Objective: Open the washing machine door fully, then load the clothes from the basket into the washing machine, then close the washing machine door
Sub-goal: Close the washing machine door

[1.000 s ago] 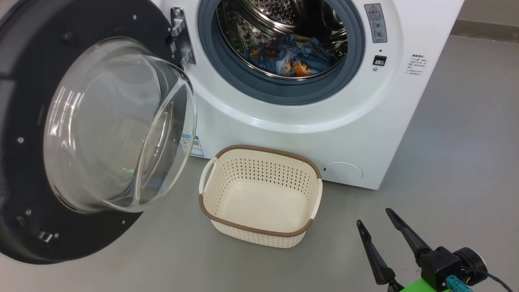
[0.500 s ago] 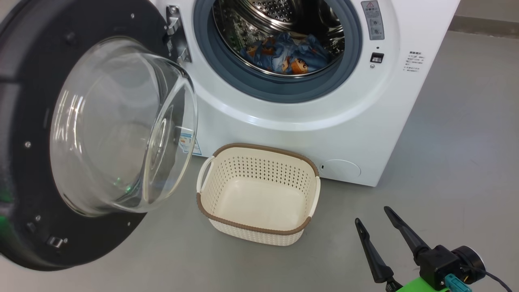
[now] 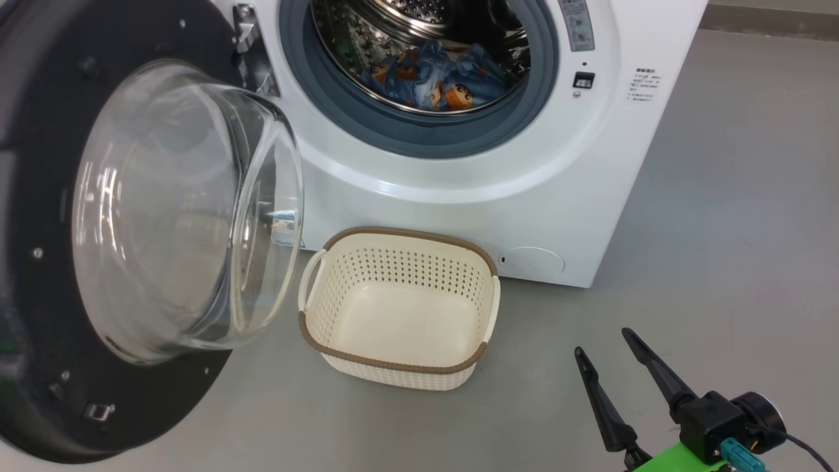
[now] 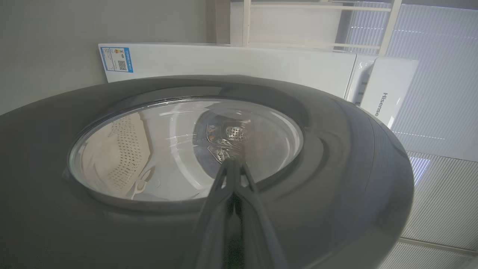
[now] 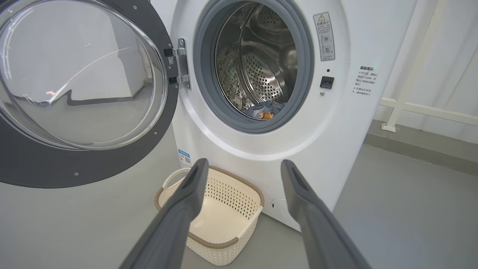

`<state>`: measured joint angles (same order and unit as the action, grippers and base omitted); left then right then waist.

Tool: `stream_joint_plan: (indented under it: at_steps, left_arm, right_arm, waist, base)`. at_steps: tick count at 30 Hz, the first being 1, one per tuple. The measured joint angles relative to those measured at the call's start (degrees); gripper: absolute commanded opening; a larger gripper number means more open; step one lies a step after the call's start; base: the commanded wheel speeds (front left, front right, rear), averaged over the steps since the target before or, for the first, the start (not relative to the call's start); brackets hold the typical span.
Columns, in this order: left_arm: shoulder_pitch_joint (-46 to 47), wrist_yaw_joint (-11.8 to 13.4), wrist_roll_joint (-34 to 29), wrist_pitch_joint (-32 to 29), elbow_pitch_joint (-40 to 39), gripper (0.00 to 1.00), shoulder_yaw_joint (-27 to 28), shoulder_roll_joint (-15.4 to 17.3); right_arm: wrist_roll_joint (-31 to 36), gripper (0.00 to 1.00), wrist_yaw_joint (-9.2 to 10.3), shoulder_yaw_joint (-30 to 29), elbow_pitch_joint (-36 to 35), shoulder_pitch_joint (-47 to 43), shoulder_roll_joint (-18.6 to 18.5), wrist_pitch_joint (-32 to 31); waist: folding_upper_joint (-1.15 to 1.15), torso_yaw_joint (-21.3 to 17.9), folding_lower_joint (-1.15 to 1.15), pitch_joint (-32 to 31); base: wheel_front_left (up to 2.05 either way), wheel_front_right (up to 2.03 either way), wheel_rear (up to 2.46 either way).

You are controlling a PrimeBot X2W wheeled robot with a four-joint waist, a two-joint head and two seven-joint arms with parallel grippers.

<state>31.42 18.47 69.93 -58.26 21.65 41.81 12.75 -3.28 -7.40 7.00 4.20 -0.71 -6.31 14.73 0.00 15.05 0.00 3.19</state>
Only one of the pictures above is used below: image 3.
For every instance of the white front-load washing machine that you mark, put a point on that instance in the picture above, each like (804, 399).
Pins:
(557, 196)

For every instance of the small text sticker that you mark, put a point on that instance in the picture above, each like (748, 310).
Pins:
(642, 85)

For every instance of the cream perforated laundry basket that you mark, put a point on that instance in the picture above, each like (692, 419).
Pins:
(400, 321)

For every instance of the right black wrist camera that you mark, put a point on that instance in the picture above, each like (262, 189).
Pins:
(708, 419)

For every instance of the round white filter cover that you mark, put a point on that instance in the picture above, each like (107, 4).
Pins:
(532, 261)

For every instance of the steel washing machine drum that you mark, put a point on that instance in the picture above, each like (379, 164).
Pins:
(347, 52)

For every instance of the black round washing machine door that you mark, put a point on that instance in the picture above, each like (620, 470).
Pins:
(39, 131)

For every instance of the black door latch socket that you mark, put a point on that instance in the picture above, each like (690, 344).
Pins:
(583, 80)

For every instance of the right gripper green white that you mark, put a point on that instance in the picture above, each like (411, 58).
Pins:
(678, 459)

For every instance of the grey rubber door seal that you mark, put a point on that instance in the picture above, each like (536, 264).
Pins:
(419, 134)

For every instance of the grey warning sticker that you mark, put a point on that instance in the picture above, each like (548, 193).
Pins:
(578, 26)

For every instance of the right camera teal connector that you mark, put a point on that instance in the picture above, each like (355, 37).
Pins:
(741, 453)

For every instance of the silver door hinge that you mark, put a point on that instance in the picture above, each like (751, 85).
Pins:
(246, 33)

